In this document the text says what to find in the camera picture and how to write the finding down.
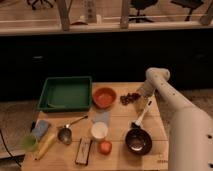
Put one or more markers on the black rectangular eraser block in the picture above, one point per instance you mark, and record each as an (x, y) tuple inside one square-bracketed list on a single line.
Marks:
[(84, 147)]

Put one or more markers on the black office chair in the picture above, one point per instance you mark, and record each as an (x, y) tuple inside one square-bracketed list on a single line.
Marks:
[(139, 6)]

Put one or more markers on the light blue cloth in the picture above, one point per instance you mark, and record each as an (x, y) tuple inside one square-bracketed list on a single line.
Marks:
[(102, 117)]

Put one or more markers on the dark purple grape bunch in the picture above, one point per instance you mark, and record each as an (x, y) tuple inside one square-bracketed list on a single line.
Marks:
[(129, 98)]

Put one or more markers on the white cup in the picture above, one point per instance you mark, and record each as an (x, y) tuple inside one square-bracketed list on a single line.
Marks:
[(99, 130)]

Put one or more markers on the wooden post at centre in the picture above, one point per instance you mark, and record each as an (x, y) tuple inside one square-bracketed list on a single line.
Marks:
[(124, 20)]

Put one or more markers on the blue sponge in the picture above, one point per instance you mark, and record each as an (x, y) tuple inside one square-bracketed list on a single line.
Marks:
[(40, 129)]

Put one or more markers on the wooden table leg post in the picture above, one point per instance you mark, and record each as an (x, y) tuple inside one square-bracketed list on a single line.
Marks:
[(63, 13)]

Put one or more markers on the dark purple bowl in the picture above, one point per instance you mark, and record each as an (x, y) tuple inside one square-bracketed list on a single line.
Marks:
[(138, 141)]

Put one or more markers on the yellow banana toy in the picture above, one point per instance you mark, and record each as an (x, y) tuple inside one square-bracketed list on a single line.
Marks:
[(47, 143)]

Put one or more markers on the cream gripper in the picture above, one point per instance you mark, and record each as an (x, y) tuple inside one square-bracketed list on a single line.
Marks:
[(141, 103)]

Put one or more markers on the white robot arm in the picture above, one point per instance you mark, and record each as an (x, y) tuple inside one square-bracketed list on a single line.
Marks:
[(191, 128)]

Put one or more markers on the green plastic tray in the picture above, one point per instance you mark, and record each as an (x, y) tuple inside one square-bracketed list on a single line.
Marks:
[(66, 94)]

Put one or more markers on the metal measuring spoon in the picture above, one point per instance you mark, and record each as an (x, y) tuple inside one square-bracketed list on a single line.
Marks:
[(64, 134)]

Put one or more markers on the green plastic cup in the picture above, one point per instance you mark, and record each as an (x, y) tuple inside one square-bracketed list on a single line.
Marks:
[(29, 143)]

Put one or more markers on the orange bowl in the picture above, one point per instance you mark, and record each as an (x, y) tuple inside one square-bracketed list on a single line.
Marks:
[(104, 97)]

